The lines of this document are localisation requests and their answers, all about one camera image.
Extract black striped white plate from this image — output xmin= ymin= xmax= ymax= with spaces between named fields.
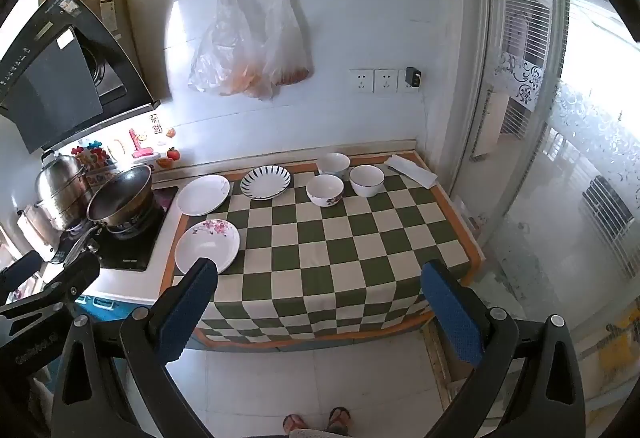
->
xmin=240 ymin=165 xmax=292 ymax=200

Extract white wall socket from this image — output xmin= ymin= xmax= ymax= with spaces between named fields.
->
xmin=349 ymin=69 xmax=373 ymax=94
xmin=374 ymin=69 xmax=398 ymax=94
xmin=398 ymin=68 xmax=423 ymax=93

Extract plain white plate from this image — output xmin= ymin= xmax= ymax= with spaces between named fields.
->
xmin=176 ymin=175 xmax=231 ymax=216

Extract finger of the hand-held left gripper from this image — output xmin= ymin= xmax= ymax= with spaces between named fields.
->
xmin=0 ymin=252 xmax=102 ymax=321
xmin=0 ymin=250 xmax=45 ymax=291

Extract colourful toy ornaments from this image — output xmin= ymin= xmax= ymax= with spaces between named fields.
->
xmin=70 ymin=140 xmax=115 ymax=175

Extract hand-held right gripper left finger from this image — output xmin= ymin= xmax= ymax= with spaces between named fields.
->
xmin=50 ymin=257 xmax=221 ymax=438

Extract dark wok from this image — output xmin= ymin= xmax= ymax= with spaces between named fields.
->
xmin=57 ymin=164 xmax=153 ymax=266

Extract person's right foot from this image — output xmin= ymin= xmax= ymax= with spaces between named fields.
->
xmin=327 ymin=407 xmax=352 ymax=434

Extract green white checkered tablecloth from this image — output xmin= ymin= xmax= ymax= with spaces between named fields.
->
xmin=159 ymin=149 xmax=486 ymax=351

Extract black glass gas stove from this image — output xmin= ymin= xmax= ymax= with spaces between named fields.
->
xmin=50 ymin=186 xmax=179 ymax=272

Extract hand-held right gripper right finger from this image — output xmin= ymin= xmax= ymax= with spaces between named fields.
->
xmin=420 ymin=259 xmax=588 ymax=438

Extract plastic bag with red contents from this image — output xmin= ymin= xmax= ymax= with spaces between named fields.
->
xmin=262 ymin=0 xmax=315 ymax=87

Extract floral white bowl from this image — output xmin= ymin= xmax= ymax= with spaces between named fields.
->
xmin=306 ymin=175 xmax=345 ymax=208

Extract wooden vent cover box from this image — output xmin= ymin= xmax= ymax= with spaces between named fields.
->
xmin=75 ymin=0 xmax=173 ymax=101

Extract white bowl dark rim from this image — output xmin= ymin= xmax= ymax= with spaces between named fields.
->
xmin=349 ymin=165 xmax=385 ymax=198

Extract white bowl blue outside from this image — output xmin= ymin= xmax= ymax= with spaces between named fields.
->
xmin=316 ymin=153 xmax=351 ymax=179

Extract plastic bag with orange contents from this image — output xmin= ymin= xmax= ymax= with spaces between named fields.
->
xmin=187 ymin=0 xmax=276 ymax=101

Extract steel steamer pot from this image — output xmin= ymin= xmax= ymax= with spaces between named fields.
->
xmin=34 ymin=153 xmax=96 ymax=231

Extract blue cabinet front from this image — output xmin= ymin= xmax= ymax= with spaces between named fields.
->
xmin=75 ymin=295 xmax=156 ymax=324

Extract black range hood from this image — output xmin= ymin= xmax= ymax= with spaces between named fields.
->
xmin=0 ymin=0 xmax=161 ymax=156

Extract folded white paper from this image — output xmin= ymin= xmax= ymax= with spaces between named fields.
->
xmin=384 ymin=154 xmax=438 ymax=189

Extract yellow bag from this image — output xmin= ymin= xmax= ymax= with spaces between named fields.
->
xmin=597 ymin=308 xmax=640 ymax=369

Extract pink floral white plate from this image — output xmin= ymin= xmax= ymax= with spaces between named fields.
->
xmin=174 ymin=219 xmax=241 ymax=275

